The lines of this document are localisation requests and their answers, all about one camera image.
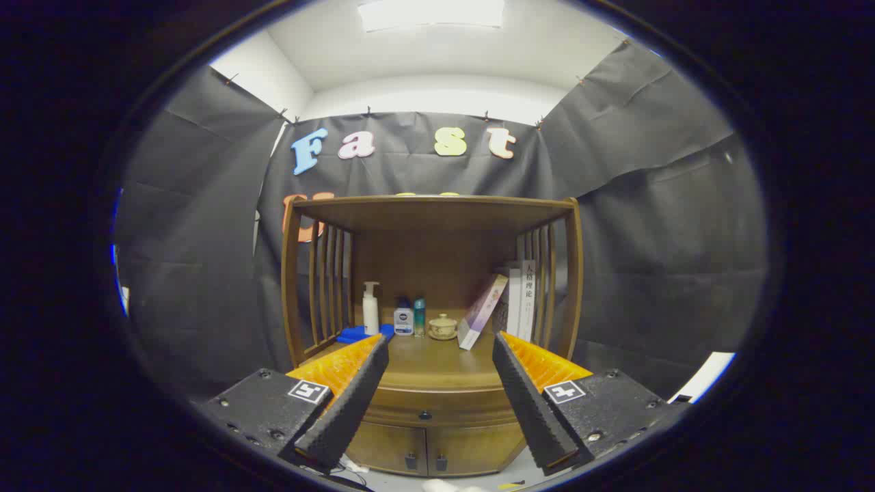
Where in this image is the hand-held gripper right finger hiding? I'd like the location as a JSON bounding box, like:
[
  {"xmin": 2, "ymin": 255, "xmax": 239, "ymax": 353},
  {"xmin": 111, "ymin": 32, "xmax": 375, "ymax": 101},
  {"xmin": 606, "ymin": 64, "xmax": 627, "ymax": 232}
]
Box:
[{"xmin": 492, "ymin": 331, "xmax": 688, "ymax": 477}]

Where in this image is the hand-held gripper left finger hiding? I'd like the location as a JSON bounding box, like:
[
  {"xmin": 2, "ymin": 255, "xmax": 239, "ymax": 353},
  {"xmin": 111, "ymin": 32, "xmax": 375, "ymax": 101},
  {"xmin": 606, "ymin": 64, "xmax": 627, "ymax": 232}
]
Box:
[{"xmin": 198, "ymin": 333, "xmax": 390, "ymax": 472}]

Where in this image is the brown wooden drawer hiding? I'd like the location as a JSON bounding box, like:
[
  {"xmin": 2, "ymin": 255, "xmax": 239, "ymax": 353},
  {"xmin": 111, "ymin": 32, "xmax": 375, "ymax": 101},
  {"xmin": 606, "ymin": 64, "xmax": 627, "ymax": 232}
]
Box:
[{"xmin": 364, "ymin": 387, "xmax": 524, "ymax": 428}]

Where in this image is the wooden cabinet door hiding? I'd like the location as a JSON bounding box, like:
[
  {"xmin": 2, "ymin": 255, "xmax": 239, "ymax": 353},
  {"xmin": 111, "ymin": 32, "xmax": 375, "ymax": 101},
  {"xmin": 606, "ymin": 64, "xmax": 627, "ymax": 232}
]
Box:
[
  {"xmin": 347, "ymin": 422, "xmax": 429, "ymax": 476},
  {"xmin": 428, "ymin": 424, "xmax": 526, "ymax": 476}
]

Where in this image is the brown wooden countertop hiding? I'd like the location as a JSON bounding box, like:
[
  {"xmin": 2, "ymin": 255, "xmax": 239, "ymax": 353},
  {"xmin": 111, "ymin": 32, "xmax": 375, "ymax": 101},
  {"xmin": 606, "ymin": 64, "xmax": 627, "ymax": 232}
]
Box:
[{"xmin": 301, "ymin": 307, "xmax": 569, "ymax": 394}]

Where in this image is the brown wooden cabinet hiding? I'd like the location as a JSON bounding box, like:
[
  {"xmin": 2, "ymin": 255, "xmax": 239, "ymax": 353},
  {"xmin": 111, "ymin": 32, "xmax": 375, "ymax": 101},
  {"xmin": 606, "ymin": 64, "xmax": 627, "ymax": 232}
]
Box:
[{"xmin": 280, "ymin": 194, "xmax": 583, "ymax": 478}]

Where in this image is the blue folded cloth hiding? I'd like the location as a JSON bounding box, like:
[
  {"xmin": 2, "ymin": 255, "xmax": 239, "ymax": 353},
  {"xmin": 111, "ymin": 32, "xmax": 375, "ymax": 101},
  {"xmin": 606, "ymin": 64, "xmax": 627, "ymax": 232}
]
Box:
[{"xmin": 336, "ymin": 324, "xmax": 396, "ymax": 345}]

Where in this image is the white pump bottle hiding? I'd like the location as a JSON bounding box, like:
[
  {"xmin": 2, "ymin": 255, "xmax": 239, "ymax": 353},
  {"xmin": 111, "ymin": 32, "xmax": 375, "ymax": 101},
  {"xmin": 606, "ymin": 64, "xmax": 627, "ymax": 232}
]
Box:
[{"xmin": 362, "ymin": 281, "xmax": 381, "ymax": 336}]

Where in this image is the plain white book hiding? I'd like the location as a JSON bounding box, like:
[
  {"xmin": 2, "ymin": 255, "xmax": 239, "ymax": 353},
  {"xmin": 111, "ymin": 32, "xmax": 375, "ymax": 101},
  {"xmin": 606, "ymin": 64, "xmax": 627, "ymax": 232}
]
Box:
[{"xmin": 506, "ymin": 268, "xmax": 522, "ymax": 337}]

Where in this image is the purple and white book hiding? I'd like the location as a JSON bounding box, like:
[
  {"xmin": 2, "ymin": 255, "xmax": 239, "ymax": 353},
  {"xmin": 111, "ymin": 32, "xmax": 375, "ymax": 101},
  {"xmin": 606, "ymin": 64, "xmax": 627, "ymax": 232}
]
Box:
[{"xmin": 457, "ymin": 273, "xmax": 509, "ymax": 351}]

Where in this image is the white book with black characters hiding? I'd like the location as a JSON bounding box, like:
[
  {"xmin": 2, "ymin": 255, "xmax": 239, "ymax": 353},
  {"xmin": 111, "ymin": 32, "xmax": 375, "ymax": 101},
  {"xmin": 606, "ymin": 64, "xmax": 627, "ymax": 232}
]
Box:
[{"xmin": 517, "ymin": 260, "xmax": 537, "ymax": 342}]

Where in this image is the black backdrop cloth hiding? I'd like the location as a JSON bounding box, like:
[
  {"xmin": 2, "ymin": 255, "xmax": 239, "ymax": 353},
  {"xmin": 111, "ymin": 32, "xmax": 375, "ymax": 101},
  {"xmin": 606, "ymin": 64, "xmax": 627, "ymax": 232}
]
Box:
[{"xmin": 113, "ymin": 40, "xmax": 768, "ymax": 404}]

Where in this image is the black cable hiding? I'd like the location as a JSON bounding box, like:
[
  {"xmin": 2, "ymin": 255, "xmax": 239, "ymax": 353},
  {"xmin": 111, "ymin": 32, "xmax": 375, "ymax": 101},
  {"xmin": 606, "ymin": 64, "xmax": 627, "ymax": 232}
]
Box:
[{"xmin": 304, "ymin": 465, "xmax": 373, "ymax": 489}]

